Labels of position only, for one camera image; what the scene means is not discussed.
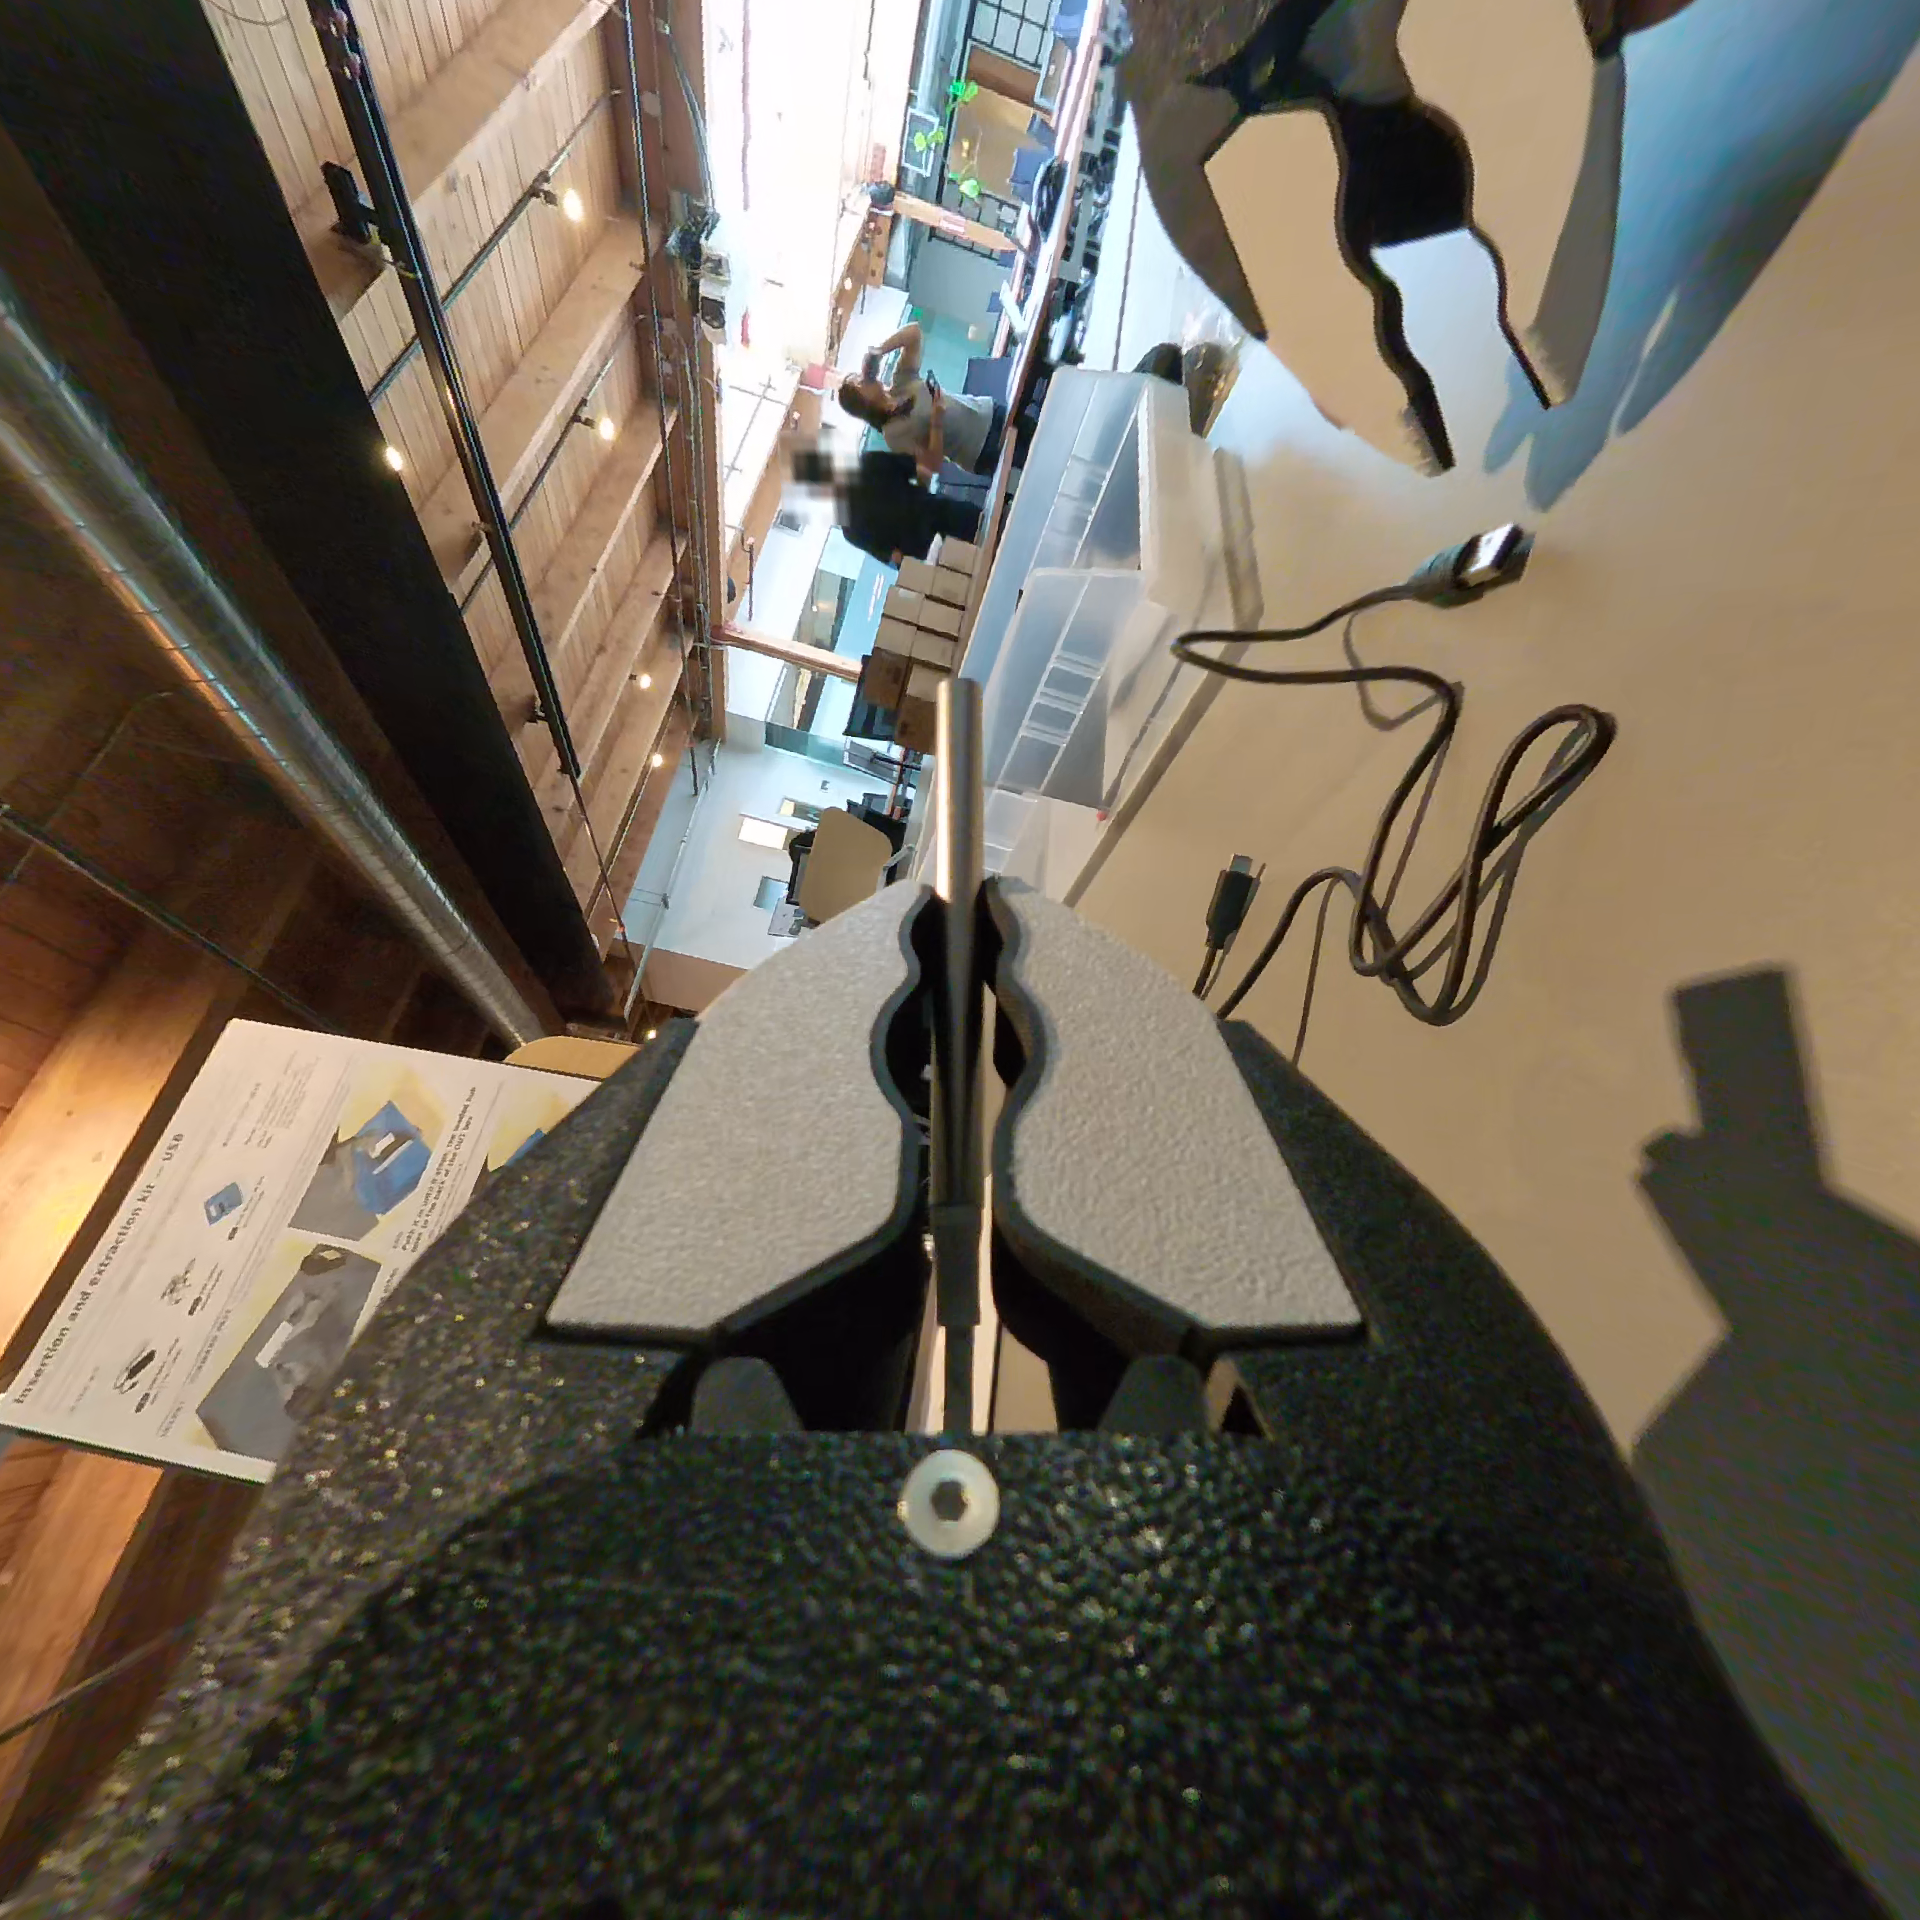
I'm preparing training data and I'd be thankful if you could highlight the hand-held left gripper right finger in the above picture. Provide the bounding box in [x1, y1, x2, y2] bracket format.
[989, 876, 1368, 1441]

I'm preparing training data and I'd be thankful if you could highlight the white usb hub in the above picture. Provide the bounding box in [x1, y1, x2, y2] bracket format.
[932, 678, 987, 1211]

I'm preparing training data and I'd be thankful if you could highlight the instruction sheet on stand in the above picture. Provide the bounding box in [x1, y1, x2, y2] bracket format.
[0, 1017, 640, 1488]

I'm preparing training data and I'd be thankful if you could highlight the clear plastic bin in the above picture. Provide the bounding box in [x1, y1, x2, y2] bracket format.
[960, 367, 1257, 890]

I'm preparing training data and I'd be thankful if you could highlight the rounded beige board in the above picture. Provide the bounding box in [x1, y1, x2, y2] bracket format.
[798, 811, 897, 920]

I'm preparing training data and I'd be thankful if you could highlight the hanging green plant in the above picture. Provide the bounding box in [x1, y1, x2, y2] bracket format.
[905, 83, 1000, 205]

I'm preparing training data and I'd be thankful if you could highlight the black-plug usb cable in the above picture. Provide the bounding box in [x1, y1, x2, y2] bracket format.
[1169, 521, 1621, 1033]

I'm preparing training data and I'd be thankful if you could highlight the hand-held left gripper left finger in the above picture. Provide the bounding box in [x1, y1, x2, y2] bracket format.
[541, 882, 924, 1441]

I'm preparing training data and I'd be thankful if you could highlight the stack of cardboard boxes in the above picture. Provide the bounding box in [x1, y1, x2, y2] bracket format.
[858, 536, 987, 710]

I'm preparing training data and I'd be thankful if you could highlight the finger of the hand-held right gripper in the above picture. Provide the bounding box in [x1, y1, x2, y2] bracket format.
[1494, 57, 1631, 410]
[1204, 99, 1459, 475]

